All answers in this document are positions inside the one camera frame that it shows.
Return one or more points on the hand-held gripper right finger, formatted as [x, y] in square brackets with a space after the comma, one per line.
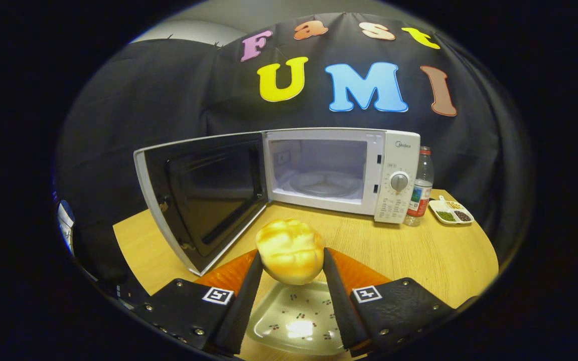
[339, 306]

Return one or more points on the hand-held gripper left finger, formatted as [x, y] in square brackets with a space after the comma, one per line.
[241, 311]

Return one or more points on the white cherry print plate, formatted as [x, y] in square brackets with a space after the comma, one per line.
[294, 321]

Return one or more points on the white microwave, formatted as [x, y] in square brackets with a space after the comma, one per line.
[397, 155]

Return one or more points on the golden bread bun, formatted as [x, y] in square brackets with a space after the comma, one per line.
[291, 250]

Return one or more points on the clear plastic water bottle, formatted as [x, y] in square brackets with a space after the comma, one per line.
[422, 193]

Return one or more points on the white divided condiment dish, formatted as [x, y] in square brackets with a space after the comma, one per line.
[450, 213]

